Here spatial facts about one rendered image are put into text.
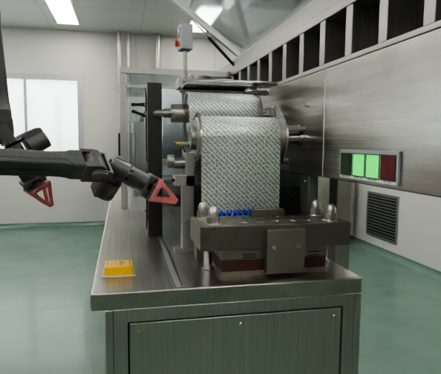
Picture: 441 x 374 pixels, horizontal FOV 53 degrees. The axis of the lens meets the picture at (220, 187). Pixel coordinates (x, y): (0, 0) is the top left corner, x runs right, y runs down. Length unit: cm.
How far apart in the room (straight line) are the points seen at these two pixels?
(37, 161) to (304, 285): 71
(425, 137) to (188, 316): 64
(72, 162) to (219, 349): 58
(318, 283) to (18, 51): 631
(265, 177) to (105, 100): 564
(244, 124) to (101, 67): 568
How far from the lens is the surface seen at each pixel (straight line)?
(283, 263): 115
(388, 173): 99
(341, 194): 157
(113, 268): 116
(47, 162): 115
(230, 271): 114
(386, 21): 108
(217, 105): 153
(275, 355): 118
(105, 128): 682
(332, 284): 117
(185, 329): 110
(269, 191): 133
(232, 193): 130
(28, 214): 702
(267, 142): 132
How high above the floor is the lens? 123
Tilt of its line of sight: 6 degrees down
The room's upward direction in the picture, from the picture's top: straight up
